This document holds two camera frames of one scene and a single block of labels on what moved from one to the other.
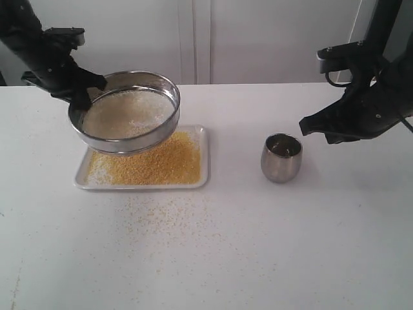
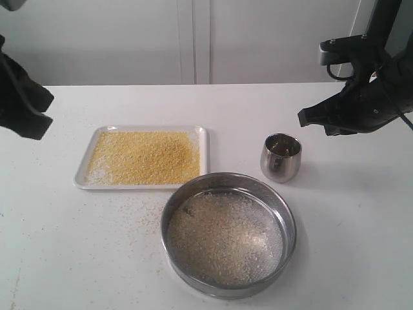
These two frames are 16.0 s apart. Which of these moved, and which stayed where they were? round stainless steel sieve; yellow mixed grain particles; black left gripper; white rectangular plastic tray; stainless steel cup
Moved: round stainless steel sieve; black left gripper
Stayed: stainless steel cup; white rectangular plastic tray; yellow mixed grain particles
